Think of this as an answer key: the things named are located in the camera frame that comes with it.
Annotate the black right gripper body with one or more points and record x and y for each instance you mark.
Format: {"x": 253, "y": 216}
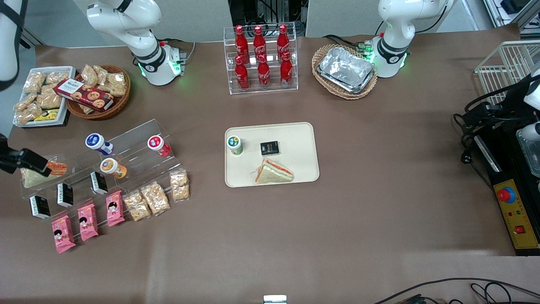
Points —
{"x": 12, "y": 160}

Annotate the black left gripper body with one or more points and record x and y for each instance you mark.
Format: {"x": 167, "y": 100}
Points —
{"x": 512, "y": 109}

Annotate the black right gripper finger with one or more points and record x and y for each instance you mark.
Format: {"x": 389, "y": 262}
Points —
{"x": 43, "y": 171}
{"x": 36, "y": 158}

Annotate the green gum bottle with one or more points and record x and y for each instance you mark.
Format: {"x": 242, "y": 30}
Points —
{"x": 234, "y": 144}

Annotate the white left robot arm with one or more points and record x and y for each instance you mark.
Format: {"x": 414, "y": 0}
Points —
{"x": 390, "y": 55}

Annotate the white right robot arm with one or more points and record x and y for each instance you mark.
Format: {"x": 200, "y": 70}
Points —
{"x": 156, "y": 63}

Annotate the purple gum bottle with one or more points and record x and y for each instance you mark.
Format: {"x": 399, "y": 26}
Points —
{"x": 95, "y": 141}

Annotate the orange gum bottle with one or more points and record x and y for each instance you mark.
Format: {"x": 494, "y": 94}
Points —
{"x": 109, "y": 166}

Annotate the white rectangular tray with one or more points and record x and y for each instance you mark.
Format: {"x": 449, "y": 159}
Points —
{"x": 63, "y": 69}

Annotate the red gum bottle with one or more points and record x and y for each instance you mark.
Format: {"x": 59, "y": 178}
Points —
{"x": 157, "y": 143}

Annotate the aluminium foil tray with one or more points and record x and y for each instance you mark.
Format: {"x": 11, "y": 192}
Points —
{"x": 346, "y": 67}

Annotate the beige plastic tray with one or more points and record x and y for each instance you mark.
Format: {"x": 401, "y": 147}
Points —
{"x": 295, "y": 139}

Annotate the wrapped triangle sandwich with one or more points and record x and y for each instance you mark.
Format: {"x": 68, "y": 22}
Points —
{"x": 272, "y": 174}
{"x": 33, "y": 179}

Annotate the small black box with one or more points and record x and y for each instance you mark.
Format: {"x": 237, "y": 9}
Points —
{"x": 40, "y": 207}
{"x": 99, "y": 183}
{"x": 269, "y": 148}
{"x": 65, "y": 195}

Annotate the yellow snack pack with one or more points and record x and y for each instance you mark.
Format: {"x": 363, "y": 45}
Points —
{"x": 47, "y": 115}

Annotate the clear rice cracker pack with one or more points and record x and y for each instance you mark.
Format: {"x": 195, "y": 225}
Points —
{"x": 57, "y": 77}
{"x": 155, "y": 198}
{"x": 24, "y": 102}
{"x": 33, "y": 82}
{"x": 102, "y": 72}
{"x": 116, "y": 84}
{"x": 89, "y": 75}
{"x": 49, "y": 100}
{"x": 179, "y": 185}
{"x": 29, "y": 113}
{"x": 137, "y": 207}

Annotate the black machine base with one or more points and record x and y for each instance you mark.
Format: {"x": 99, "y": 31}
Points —
{"x": 506, "y": 169}

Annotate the clear plastic container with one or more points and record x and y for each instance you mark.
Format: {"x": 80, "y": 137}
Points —
{"x": 530, "y": 152}

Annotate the pink snack pack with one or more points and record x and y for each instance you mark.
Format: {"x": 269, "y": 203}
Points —
{"x": 88, "y": 222}
{"x": 63, "y": 234}
{"x": 115, "y": 209}

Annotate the red cookie box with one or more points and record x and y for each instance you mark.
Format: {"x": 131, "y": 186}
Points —
{"x": 84, "y": 95}

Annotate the red emergency stop button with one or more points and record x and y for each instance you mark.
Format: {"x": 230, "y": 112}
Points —
{"x": 505, "y": 195}

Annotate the brown wicker basket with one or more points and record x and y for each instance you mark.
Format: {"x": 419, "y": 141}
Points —
{"x": 120, "y": 103}

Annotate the clear acrylic stepped display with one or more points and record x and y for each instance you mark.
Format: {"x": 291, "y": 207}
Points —
{"x": 143, "y": 162}

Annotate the yellow control panel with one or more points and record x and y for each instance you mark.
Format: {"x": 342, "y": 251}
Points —
{"x": 521, "y": 215}

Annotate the light wicker basket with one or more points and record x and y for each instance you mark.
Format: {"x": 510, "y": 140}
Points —
{"x": 325, "y": 50}

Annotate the red cola bottle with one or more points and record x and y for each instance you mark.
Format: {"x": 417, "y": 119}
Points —
{"x": 286, "y": 71}
{"x": 241, "y": 76}
{"x": 263, "y": 74}
{"x": 259, "y": 42}
{"x": 282, "y": 41}
{"x": 241, "y": 42}

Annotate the clear acrylic bottle rack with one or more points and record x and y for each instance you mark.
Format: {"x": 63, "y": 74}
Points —
{"x": 272, "y": 89}

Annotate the black equipment rack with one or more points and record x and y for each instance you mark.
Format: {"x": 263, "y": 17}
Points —
{"x": 253, "y": 12}

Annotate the small white device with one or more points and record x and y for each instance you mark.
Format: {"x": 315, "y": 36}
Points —
{"x": 275, "y": 299}

